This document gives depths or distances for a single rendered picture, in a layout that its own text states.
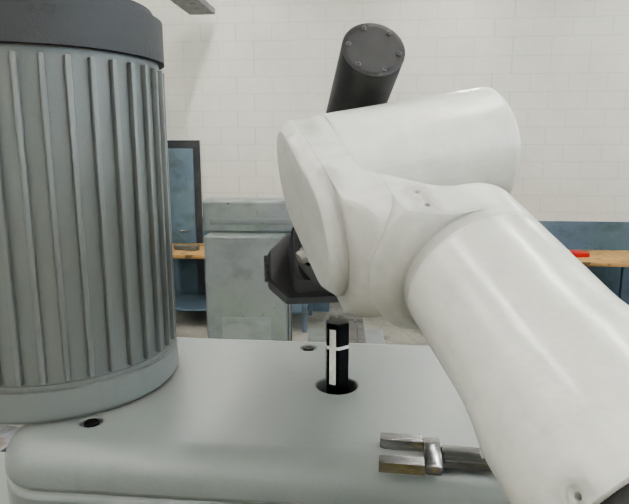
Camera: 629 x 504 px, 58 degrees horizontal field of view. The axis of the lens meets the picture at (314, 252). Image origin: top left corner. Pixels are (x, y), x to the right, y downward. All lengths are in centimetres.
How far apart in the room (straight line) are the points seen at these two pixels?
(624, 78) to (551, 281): 739
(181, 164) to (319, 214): 705
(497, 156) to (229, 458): 27
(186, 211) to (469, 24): 402
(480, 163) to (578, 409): 17
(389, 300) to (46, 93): 30
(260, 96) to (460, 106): 682
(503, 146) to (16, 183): 33
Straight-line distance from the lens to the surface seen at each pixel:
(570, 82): 737
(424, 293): 22
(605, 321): 19
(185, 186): 729
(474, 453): 42
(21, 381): 49
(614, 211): 760
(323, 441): 43
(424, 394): 51
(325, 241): 24
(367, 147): 28
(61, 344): 48
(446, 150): 30
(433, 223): 22
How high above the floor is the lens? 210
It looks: 11 degrees down
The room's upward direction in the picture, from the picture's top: straight up
